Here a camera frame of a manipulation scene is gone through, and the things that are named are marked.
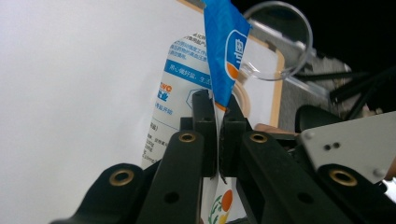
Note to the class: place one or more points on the light grey table mat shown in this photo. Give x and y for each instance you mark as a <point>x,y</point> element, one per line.
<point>77,93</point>

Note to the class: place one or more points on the black stand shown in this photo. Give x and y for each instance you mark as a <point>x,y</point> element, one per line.
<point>358,90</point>

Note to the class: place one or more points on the dark curtain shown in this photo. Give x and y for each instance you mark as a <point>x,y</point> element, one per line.
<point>351,28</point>

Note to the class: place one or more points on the white and blue salt bag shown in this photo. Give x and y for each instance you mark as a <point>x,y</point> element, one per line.
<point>224,46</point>

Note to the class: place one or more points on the aluminium rail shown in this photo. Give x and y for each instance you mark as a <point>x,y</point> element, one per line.
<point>311,87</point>

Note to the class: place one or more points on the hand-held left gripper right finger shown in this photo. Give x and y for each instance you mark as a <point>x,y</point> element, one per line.
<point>267,174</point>

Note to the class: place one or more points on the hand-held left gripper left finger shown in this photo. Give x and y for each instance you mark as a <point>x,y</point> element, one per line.
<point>183,174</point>

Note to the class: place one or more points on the wooden-edged table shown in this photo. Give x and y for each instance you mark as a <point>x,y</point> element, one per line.
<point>278,93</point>

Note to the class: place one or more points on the glass jar with tan rim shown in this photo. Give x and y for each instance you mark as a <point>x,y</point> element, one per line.
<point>306,34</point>

